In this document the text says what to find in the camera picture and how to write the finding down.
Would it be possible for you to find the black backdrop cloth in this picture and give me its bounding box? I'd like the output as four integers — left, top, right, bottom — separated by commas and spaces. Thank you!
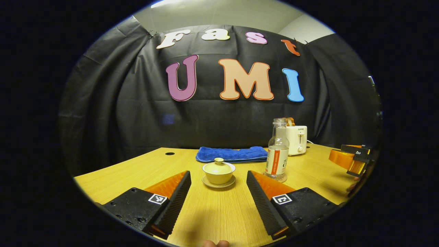
58, 15, 383, 177

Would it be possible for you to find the clear glass water bottle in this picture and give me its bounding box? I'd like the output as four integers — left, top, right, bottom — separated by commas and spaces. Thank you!
264, 118, 290, 183

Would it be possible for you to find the blue folded towel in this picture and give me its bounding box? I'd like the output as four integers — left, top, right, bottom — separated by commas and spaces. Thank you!
195, 146, 269, 163

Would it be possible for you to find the cream teacup lid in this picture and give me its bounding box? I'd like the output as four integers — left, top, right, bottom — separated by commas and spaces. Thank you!
202, 157, 236, 175

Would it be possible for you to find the cream ceramic saucer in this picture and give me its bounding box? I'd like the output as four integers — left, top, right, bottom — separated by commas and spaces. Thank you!
201, 175, 236, 189

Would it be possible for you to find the cream ceramic teacup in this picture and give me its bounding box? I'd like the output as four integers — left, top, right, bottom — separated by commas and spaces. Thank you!
202, 165, 236, 185

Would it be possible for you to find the ceiling light strip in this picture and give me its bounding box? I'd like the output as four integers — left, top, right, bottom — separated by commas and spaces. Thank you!
151, 0, 187, 9

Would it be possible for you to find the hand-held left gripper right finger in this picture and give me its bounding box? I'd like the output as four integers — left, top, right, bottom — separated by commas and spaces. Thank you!
246, 170, 340, 240

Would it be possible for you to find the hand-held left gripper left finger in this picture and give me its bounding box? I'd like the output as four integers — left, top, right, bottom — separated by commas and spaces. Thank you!
102, 170, 192, 240

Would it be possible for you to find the white toaster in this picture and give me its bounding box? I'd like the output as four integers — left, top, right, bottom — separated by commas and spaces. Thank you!
286, 126, 308, 156

